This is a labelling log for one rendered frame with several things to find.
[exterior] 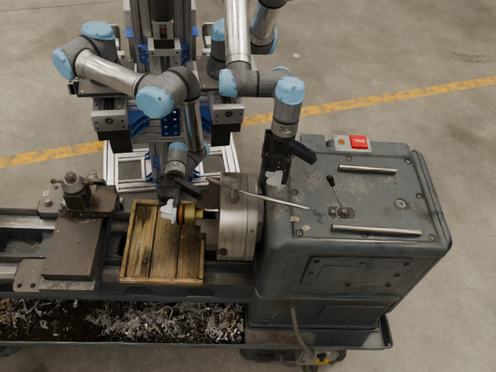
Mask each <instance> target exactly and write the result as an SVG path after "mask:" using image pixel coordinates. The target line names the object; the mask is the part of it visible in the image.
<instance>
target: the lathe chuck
mask: <svg viewBox="0 0 496 372"><path fill-rule="evenodd" d="M221 173H227V174H229V176H221ZM220 180H221V182H223V183H226V184H229V185H232V186H233V184H235V183H237V184H239V188H240V189H242V190H245V191H247V174H246V173H241V172H224V171H222V172H220ZM231 192H232V190H231V189H229V188H226V187H223V186H221V185H220V196H219V209H218V211H219V215H218V249H221V248H226V250H227V254H226V255H221V254H218V250H217V253H216V257H217V260H224V261H242V260H243V259H244V251H245V244H246V235H247V195H244V194H243V193H238V197H239V200H238V201H237V202H231V201H230V200H229V195H230V194H231Z"/></svg>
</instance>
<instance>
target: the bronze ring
mask: <svg viewBox="0 0 496 372"><path fill-rule="evenodd" d="M196 218H204V208H196V202H194V203H185V205H183V204H178V205H177V211H176V222H177V225H180V226H183V224H184V225H185V226H186V227H193V228H195V223H196Z"/></svg>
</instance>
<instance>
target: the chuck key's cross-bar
mask: <svg viewBox="0 0 496 372"><path fill-rule="evenodd" d="M205 180H207V181H209V182H213V183H215V184H217V185H221V186H223V187H226V188H229V189H231V190H232V187H233V186H232V185H229V184H226V183H223V182H220V181H218V180H216V179H212V178H210V177H208V176H206V178H205ZM238 192H239V193H243V194H244V195H247V196H251V197H255V198H258V199H263V200H267V201H270V202H275V203H278V204H284V205H287V206H290V207H296V208H299V209H302V210H308V211H309V210H310V207H307V206H303V205H300V204H295V203H291V202H288V201H283V200H280V199H274V198H271V197H268V196H262V195H258V194H255V193H250V192H247V191H245V190H242V189H240V188H239V190H238Z"/></svg>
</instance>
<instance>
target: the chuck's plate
mask: <svg viewBox="0 0 496 372"><path fill-rule="evenodd" d="M246 174H247V192H250V193H255V194H258V181H257V176H256V174H255V173H246ZM257 229H258V198H255V197H251V196H247V235H246V244H245V251H244V259H243V261H252V260H253V258H254V254H255V246H256V239H257Z"/></svg>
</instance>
